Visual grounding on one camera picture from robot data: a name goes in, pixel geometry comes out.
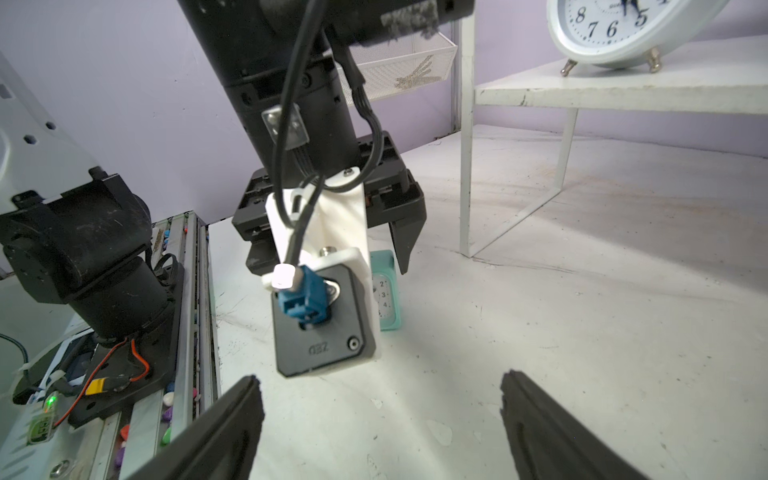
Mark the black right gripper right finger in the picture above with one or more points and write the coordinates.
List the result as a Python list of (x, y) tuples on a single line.
[(547, 442)]

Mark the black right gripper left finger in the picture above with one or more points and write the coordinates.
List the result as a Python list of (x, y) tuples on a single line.
[(220, 444)]

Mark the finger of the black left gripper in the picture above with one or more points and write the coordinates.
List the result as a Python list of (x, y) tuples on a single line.
[(404, 235)]

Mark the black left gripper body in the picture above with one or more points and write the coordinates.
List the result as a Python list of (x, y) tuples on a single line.
[(391, 194)]

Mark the mint square alarm clock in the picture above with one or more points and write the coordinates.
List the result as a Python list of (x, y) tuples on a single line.
[(385, 289)]

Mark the white twin-bell alarm clock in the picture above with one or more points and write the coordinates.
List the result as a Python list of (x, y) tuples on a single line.
[(624, 34)]

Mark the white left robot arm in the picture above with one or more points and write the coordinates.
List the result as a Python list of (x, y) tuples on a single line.
[(73, 233)]

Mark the white two-tier shelf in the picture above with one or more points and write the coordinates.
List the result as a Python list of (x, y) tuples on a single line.
[(727, 76)]

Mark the white mesh lower bin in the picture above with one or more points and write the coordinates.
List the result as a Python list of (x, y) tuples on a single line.
[(376, 62)]

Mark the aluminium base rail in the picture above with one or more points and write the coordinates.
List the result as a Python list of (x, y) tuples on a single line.
[(103, 412)]

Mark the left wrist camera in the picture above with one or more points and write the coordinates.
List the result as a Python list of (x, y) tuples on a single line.
[(324, 313)]

